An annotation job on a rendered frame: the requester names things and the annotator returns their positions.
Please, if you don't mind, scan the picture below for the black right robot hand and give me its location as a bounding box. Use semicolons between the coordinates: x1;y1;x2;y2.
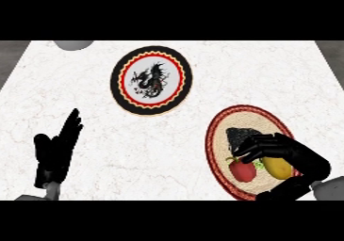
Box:
232;132;332;201

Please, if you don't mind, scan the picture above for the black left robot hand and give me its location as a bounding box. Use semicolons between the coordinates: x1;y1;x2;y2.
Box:
33;107;86;189

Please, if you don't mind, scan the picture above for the red bell pepper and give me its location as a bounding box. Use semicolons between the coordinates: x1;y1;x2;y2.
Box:
226;155;258;184

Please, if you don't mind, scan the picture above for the round beige red-rimmed placemat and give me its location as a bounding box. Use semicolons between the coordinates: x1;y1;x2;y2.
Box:
205;104;304;201

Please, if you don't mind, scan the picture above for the black-rimmed dragon print plate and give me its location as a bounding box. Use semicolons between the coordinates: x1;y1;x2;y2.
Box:
109;45;193;117

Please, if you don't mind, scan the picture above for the yellow fruit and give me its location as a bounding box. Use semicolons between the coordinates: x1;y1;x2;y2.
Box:
260;156;295;181

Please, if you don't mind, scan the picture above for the black speckled wedge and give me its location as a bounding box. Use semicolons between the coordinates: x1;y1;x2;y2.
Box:
224;127;264;155

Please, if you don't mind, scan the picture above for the grey rounded object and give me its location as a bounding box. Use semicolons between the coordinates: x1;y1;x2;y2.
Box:
52;40;95;52

